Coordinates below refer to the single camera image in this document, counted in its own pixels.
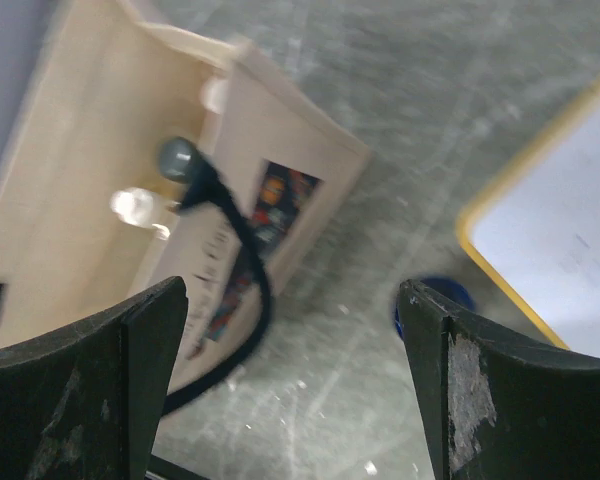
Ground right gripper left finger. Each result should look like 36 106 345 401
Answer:
0 277 188 479

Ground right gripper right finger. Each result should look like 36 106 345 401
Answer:
398 280 600 479

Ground clear bottle with white cap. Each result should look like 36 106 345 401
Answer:
109 187 171 240

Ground beige canvas tote bag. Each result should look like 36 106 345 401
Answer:
0 1 369 412

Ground amber bottle with black cap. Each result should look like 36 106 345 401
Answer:
157 136 204 184

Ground small whiteboard with wooden frame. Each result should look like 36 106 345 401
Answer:
456 77 600 358

